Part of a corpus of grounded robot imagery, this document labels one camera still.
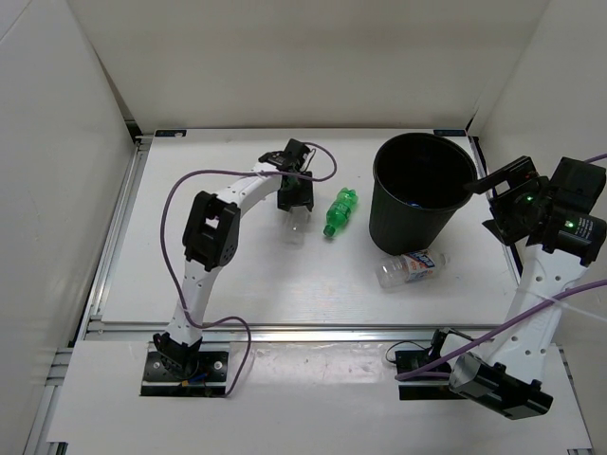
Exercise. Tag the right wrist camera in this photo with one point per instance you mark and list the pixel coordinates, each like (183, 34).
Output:
(577, 184)

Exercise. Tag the red label clear bottle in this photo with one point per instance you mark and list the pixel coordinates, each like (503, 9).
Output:
(415, 266)

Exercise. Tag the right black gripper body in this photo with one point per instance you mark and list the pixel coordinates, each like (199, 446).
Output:
(511, 209)

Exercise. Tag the blue label clear bottle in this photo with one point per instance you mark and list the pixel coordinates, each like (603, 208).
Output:
(414, 205)

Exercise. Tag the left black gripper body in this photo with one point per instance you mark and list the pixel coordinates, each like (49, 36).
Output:
(299, 183)

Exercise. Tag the green plastic bottle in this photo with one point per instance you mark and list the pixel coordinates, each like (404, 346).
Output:
(340, 211)

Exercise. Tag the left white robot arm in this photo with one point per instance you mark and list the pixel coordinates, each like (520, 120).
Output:
(210, 240)

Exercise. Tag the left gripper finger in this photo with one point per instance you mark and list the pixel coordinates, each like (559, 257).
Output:
(284, 200)
(305, 198)

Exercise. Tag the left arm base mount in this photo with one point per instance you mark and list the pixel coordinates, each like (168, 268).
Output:
(207, 377)

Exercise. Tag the black plastic bin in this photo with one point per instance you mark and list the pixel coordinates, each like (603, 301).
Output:
(427, 169)

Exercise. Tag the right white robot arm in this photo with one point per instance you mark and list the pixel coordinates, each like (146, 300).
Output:
(552, 215)

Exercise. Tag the clear plastic bottle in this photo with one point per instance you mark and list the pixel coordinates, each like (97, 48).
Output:
(296, 225)

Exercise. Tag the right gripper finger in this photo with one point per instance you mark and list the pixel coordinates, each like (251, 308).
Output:
(514, 174)
(504, 233)

